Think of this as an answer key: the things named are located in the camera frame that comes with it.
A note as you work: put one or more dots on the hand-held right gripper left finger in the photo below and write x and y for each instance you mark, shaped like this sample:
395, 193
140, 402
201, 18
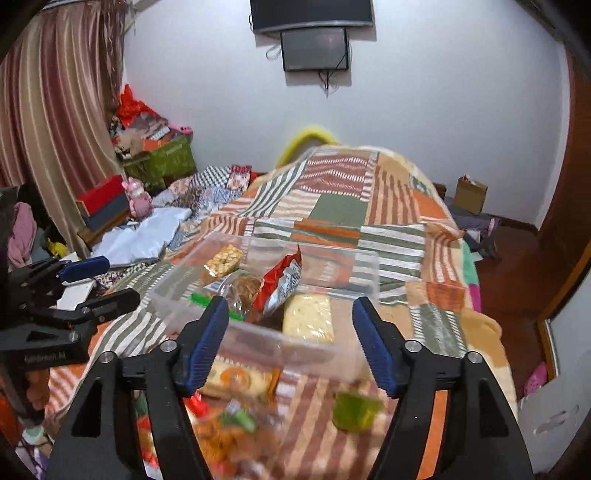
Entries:
203, 348

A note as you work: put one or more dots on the small black wall monitor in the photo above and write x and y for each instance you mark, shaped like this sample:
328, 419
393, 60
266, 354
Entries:
315, 48

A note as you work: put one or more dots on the yellow curved headboard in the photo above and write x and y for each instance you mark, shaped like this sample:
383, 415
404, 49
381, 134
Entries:
304, 141

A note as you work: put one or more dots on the striped brown curtain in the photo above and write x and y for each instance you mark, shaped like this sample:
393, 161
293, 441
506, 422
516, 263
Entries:
51, 120

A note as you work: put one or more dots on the green jelly cup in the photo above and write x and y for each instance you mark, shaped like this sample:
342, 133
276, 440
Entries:
356, 410

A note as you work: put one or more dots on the red wrapped candy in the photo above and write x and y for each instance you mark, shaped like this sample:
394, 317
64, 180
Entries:
199, 406

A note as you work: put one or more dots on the pink clothing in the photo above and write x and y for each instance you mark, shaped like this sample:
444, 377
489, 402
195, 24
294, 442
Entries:
21, 233

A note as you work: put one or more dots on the clear plastic container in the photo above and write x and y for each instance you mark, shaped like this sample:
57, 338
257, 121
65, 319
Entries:
318, 272

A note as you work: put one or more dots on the red snack packet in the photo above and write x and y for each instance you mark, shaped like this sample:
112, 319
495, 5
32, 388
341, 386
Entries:
279, 286

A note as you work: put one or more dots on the green storage box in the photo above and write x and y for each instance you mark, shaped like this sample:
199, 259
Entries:
168, 157

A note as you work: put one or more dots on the small green snack packet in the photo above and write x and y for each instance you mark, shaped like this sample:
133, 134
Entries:
202, 300

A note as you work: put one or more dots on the peanut brittle bar packet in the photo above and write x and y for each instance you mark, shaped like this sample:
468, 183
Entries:
220, 261

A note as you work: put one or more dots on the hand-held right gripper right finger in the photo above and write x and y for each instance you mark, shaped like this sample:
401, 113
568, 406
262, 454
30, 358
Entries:
375, 346

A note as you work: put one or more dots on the grey flat box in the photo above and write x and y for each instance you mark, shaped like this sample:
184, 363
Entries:
105, 214

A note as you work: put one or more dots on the pink slipper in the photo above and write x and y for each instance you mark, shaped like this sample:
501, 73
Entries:
536, 379

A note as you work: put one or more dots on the black wall television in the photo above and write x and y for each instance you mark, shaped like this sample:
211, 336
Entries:
311, 13

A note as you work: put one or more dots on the checkered floral quilt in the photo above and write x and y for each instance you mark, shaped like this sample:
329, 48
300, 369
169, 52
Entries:
203, 187

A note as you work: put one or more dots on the red plastic bag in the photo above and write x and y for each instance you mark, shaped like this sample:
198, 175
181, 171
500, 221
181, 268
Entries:
134, 105

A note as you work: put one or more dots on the pink plush doll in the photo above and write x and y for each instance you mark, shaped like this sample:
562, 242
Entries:
137, 197

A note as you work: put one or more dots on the brown cardboard box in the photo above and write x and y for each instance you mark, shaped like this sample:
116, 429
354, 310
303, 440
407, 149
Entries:
471, 194

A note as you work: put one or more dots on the wooden door frame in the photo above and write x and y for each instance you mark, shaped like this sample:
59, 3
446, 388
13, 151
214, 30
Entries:
570, 184

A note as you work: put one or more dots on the red flat box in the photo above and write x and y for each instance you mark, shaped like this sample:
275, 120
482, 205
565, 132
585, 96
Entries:
99, 194

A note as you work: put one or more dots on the white plastic furniture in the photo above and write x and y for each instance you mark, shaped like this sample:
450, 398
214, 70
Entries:
551, 415

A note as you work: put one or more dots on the clear bag of orange snacks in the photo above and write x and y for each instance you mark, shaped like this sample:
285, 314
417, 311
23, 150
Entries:
231, 436

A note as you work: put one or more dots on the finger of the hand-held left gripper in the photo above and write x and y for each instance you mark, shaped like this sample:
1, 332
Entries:
113, 302
85, 267

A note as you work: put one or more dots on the white cloth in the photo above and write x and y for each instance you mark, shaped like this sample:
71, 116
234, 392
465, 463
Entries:
138, 237

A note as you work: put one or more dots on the pale yellow cracker packet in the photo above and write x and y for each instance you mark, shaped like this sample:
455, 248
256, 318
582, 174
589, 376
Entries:
308, 317

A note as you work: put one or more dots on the orange print biscuit packet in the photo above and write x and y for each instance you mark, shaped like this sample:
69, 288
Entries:
235, 379

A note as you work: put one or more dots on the clear bag of brown cookies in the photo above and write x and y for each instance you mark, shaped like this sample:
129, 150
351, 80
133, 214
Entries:
240, 288

